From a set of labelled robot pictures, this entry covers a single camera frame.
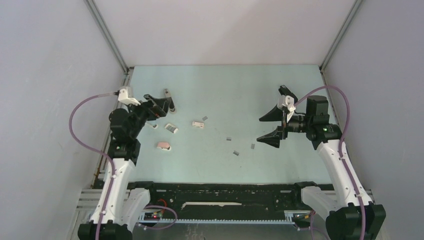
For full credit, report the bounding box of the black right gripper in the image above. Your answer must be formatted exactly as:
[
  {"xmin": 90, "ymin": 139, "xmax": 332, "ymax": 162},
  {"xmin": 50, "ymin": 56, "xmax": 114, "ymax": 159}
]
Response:
[{"xmin": 257, "ymin": 103, "xmax": 312, "ymax": 148}]

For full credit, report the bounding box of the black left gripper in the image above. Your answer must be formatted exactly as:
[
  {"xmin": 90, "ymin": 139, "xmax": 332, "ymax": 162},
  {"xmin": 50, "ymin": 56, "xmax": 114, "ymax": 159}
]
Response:
[{"xmin": 124, "ymin": 94, "xmax": 171, "ymax": 139}]

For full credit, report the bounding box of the staple box tray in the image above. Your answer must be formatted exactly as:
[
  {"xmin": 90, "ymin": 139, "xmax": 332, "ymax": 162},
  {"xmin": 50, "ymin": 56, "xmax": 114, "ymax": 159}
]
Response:
[{"xmin": 165, "ymin": 123, "xmax": 179, "ymax": 134}]

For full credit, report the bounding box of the white staple box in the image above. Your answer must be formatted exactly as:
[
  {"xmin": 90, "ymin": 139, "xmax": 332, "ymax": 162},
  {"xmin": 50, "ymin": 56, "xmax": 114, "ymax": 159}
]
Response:
[{"xmin": 192, "ymin": 121, "xmax": 205, "ymax": 129}]

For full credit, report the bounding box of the beige and black large stapler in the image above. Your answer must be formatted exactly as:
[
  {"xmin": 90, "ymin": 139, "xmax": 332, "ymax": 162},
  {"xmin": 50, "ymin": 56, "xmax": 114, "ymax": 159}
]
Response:
[{"xmin": 163, "ymin": 88, "xmax": 177, "ymax": 114}]

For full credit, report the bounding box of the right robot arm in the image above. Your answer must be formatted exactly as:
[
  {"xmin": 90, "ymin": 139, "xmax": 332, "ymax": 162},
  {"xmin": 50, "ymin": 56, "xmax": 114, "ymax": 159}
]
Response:
[{"xmin": 257, "ymin": 95, "xmax": 386, "ymax": 240}]

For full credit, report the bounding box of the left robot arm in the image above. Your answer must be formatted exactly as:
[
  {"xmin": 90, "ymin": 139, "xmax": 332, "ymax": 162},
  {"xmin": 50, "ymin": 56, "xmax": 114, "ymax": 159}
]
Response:
[{"xmin": 77, "ymin": 94, "xmax": 173, "ymax": 240}]

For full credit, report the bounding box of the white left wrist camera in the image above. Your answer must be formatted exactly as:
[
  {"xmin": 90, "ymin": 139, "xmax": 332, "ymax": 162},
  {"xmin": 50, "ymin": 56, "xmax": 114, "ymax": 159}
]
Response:
[{"xmin": 117, "ymin": 86, "xmax": 141, "ymax": 106}]

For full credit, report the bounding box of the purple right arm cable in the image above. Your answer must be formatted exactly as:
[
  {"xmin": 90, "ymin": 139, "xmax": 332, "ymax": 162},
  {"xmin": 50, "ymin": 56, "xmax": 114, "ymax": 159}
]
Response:
[{"xmin": 293, "ymin": 85, "xmax": 367, "ymax": 240}]

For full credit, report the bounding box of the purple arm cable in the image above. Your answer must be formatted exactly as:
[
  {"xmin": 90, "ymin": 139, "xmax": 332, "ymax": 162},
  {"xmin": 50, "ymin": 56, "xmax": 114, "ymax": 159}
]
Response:
[
  {"xmin": 68, "ymin": 92, "xmax": 178, "ymax": 240},
  {"xmin": 293, "ymin": 85, "xmax": 367, "ymax": 240}
]

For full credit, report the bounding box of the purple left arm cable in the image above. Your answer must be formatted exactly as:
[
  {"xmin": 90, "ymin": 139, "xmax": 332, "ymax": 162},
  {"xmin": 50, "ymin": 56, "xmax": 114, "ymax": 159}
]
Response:
[{"xmin": 68, "ymin": 92, "xmax": 178, "ymax": 240}]

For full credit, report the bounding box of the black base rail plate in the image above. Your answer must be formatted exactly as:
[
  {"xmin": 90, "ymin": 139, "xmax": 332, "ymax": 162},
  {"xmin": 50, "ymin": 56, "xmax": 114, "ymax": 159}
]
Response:
[{"xmin": 126, "ymin": 181, "xmax": 317, "ymax": 222}]

